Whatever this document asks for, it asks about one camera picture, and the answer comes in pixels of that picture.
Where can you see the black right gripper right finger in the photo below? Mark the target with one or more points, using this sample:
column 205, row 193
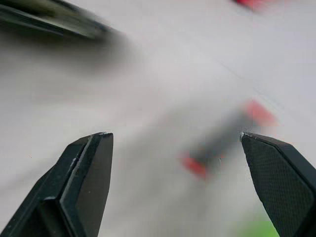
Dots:
column 279, row 180

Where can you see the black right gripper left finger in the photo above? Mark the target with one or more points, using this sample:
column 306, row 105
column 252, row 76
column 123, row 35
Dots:
column 74, row 192

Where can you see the green highlighter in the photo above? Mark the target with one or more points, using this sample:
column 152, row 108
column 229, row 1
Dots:
column 258, row 228

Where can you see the red marker with grey barrel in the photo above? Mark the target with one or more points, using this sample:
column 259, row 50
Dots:
column 223, row 138

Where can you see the red object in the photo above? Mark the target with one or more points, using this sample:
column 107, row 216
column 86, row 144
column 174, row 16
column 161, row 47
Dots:
column 254, row 3

